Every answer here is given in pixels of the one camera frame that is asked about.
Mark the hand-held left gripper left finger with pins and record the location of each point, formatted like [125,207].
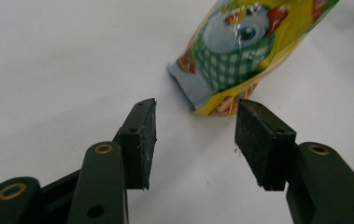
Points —
[138,146]

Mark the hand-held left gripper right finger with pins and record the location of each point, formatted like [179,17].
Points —
[258,146]

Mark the yellow green snack bag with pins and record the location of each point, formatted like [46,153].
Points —
[240,53]

